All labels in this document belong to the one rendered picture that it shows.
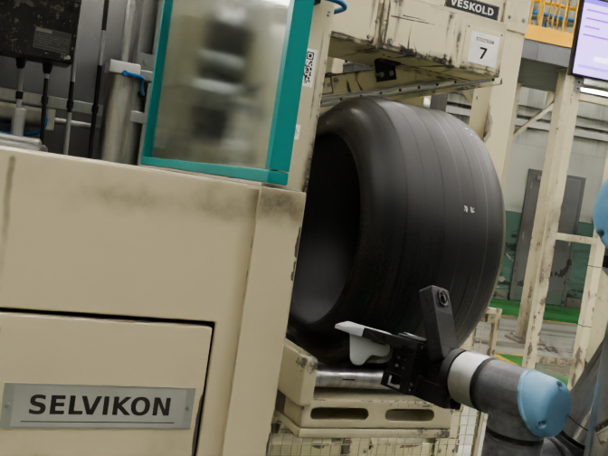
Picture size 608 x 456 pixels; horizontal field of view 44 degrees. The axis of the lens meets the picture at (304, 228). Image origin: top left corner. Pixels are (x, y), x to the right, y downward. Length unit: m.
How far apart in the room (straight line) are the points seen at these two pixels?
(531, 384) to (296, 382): 0.62
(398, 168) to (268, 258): 0.81
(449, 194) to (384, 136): 0.17
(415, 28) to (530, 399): 1.19
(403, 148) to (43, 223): 0.96
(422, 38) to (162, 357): 1.47
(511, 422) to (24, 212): 0.66
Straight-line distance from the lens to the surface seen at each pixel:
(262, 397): 0.67
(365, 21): 1.90
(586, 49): 5.72
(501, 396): 1.02
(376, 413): 1.59
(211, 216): 0.63
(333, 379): 1.54
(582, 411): 1.11
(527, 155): 12.37
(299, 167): 1.52
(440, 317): 1.12
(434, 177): 1.46
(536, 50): 8.17
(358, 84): 2.03
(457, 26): 2.04
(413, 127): 1.52
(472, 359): 1.06
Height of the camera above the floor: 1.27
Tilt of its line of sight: 3 degrees down
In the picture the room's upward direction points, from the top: 9 degrees clockwise
